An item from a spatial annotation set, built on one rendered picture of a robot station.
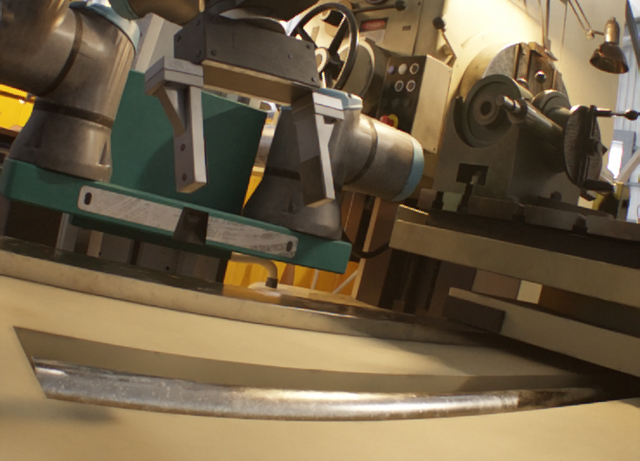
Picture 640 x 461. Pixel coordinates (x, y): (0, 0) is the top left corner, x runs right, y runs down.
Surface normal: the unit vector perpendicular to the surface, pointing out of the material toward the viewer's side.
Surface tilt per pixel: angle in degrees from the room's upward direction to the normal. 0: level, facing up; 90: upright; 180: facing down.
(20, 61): 125
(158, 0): 155
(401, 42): 90
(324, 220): 70
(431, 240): 90
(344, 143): 92
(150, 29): 90
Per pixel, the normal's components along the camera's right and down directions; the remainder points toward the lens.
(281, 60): 0.68, -0.25
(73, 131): 0.50, -0.24
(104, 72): 0.77, 0.25
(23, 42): 0.74, 0.44
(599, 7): 0.57, 0.13
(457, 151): -0.79, -0.20
